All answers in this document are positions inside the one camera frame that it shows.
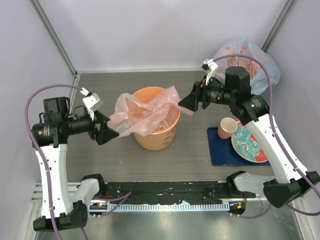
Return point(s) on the orange plastic trash bin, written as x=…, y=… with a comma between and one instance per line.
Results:
x=165, y=133

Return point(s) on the dark blue tray mat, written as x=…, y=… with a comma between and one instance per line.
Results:
x=222, y=153

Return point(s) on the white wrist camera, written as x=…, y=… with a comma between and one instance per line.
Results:
x=91, y=101
x=210, y=68

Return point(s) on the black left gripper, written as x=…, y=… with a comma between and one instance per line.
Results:
x=105, y=132

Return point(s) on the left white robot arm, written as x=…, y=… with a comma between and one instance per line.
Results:
x=60, y=209

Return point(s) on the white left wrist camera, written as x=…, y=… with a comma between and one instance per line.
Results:
x=91, y=101

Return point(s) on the perforated aluminium rail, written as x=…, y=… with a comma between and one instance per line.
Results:
x=102, y=207

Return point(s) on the pink ceramic mug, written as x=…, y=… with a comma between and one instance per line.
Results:
x=227, y=127

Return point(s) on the floral ceramic plate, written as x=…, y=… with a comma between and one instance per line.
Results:
x=246, y=145

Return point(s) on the blue bag of pink bags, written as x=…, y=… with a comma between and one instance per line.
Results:
x=258, y=80

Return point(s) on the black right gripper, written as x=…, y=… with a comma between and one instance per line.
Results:
x=199, y=94

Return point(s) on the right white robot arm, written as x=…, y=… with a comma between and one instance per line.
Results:
x=291, y=178

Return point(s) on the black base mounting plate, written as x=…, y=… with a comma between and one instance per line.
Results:
x=172, y=192

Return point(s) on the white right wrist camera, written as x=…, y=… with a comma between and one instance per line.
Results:
x=210, y=68

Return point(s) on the pink translucent trash bag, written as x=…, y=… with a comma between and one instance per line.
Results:
x=132, y=115

